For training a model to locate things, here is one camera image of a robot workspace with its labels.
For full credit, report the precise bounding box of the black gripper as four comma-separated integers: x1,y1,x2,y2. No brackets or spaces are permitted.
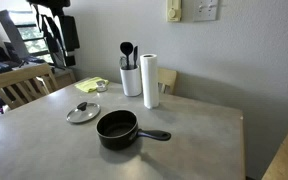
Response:
26,0,82,68

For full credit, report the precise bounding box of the white utensil holder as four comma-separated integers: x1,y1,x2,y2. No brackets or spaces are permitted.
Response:
119,65,143,98

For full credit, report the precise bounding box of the white light switch plate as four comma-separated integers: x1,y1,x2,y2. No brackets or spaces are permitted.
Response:
192,0,220,23

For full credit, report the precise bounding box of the metal whisk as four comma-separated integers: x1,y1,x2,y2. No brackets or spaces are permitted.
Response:
118,55,128,70

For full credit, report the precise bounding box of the grey slanted flat panel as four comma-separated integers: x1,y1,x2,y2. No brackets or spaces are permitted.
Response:
0,9,30,60

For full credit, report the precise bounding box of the wooden slatted chair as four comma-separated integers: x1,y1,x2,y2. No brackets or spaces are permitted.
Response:
0,63,59,111

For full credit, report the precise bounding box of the small wooden side table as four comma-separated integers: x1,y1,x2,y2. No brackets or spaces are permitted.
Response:
52,67,77,90

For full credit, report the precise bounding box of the black ladle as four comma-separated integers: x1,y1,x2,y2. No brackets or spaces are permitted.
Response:
119,41,135,71

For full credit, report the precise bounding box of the black pot with handle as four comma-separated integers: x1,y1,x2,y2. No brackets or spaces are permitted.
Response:
95,109,172,151

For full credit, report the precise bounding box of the black spatula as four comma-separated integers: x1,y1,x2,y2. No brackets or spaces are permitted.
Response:
132,45,139,70

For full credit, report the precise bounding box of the glass lid with black knob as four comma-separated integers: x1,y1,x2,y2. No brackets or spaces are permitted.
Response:
65,101,102,125

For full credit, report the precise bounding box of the white paper towel roll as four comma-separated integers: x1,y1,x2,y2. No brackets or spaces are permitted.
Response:
139,53,161,110

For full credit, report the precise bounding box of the yellow cloth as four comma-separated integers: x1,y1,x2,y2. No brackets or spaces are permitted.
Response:
74,76,110,94

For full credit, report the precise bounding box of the window with dark frame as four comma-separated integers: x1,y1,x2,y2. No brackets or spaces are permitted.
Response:
8,9,54,64

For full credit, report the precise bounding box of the small glass jar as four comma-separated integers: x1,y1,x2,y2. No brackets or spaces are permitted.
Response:
95,80,108,93

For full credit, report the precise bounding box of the beige wall thermostat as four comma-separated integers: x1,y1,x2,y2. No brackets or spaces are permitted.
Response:
165,0,183,23

